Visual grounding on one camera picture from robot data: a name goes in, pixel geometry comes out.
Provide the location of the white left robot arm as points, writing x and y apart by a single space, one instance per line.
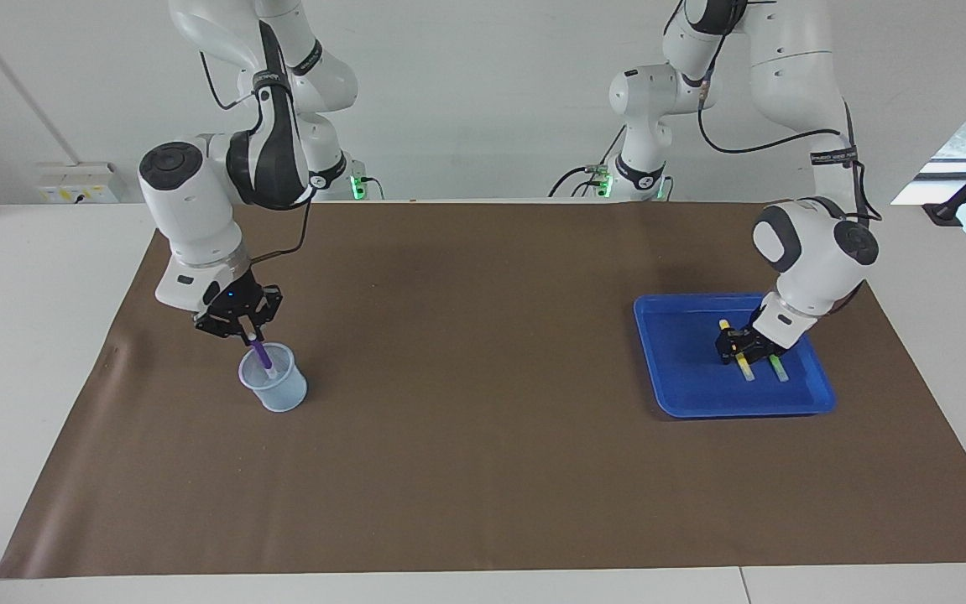
793 84

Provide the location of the purple marker pen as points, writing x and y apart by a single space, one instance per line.
264 359

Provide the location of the green marker pen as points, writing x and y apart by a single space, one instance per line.
778 369

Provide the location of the brown paper table mat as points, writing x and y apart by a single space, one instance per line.
482 470

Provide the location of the blue plastic tray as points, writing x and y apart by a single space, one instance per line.
692 377

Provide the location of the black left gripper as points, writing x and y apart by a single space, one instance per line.
758 334

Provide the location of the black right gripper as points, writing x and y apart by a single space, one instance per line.
235 310

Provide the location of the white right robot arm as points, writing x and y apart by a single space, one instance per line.
189 210

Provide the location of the white wall socket box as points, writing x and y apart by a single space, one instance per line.
80 184

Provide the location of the silver mesh pen cup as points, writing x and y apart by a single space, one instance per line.
281 394

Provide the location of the yellow marker pen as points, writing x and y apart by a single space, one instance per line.
746 369

